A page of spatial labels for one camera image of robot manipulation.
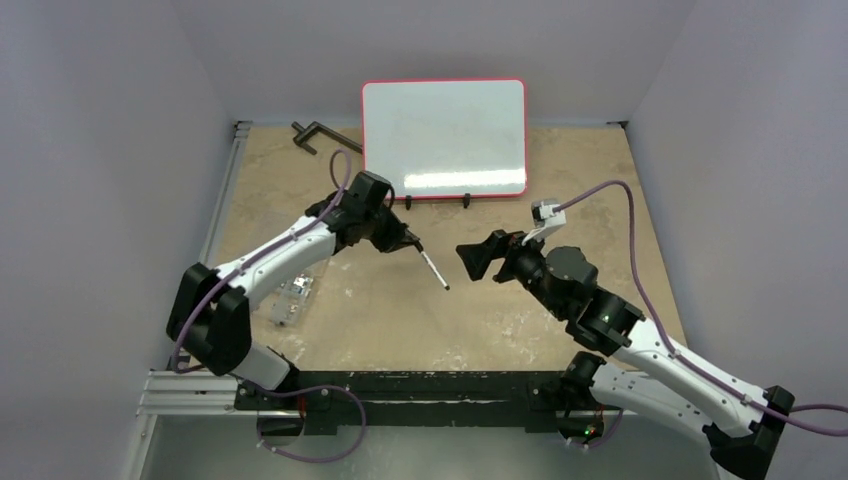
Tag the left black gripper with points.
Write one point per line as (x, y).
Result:
(397, 238)

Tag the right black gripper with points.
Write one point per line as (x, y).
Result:
(499, 254)

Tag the pink framed whiteboard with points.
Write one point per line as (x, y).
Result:
(447, 138)

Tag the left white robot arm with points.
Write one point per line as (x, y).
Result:
(211, 314)

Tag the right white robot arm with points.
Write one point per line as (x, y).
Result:
(638, 368)

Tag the clear plastic parts box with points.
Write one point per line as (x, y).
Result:
(292, 298)

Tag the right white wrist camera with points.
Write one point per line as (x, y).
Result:
(548, 218)

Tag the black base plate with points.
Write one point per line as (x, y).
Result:
(534, 401)

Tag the aluminium rail frame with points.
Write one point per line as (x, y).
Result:
(384, 312)

